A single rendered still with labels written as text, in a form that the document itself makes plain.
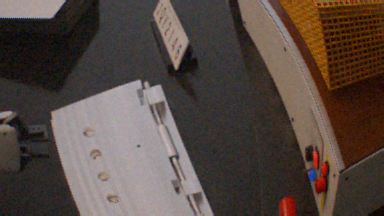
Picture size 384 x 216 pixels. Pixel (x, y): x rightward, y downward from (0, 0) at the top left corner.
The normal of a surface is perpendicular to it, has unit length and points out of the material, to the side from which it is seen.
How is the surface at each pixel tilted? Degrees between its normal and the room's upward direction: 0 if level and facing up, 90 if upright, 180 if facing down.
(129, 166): 0
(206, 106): 0
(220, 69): 0
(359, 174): 90
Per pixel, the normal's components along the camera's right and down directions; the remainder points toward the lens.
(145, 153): -0.11, -0.71
